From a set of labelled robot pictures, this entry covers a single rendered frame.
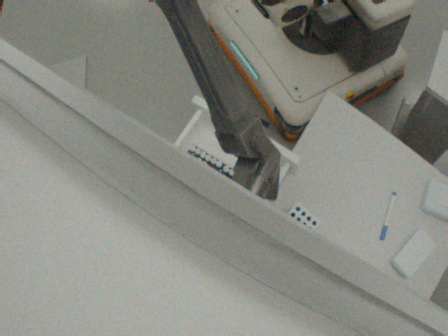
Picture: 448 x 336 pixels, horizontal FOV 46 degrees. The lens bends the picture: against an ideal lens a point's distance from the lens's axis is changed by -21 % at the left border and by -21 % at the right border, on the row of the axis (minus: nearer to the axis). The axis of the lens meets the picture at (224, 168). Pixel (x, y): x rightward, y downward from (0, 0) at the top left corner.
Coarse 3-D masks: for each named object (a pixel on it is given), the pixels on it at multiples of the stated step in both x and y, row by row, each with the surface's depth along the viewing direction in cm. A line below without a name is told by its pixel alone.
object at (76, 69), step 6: (72, 60) 254; (78, 60) 254; (84, 60) 254; (54, 66) 254; (60, 66) 254; (66, 66) 253; (72, 66) 253; (78, 66) 253; (84, 66) 253; (60, 72) 253; (66, 72) 252; (72, 72) 252; (78, 72) 252; (84, 72) 252; (72, 78) 252; (78, 78) 252; (84, 78) 252; (84, 84) 251
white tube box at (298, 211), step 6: (300, 204) 157; (294, 210) 157; (300, 210) 157; (306, 210) 157; (294, 216) 159; (300, 216) 156; (306, 216) 156; (312, 216) 156; (306, 222) 156; (312, 222) 157; (318, 222) 156; (312, 228) 156
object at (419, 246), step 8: (416, 232) 152; (424, 232) 152; (408, 240) 156; (416, 240) 152; (424, 240) 152; (408, 248) 151; (416, 248) 151; (424, 248) 151; (432, 248) 151; (400, 256) 151; (408, 256) 151; (416, 256) 150; (424, 256) 150; (392, 264) 155; (400, 264) 150; (408, 264) 150; (416, 264) 150; (400, 272) 154; (408, 272) 149
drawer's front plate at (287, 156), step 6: (192, 102) 152; (198, 102) 151; (204, 102) 151; (198, 108) 154; (204, 108) 151; (204, 114) 155; (210, 120) 157; (276, 144) 148; (282, 150) 147; (288, 150) 147; (282, 156) 148; (288, 156) 147; (294, 156) 147; (282, 162) 153; (288, 162) 150; (294, 162) 147; (300, 162) 148; (294, 168) 151; (294, 174) 155
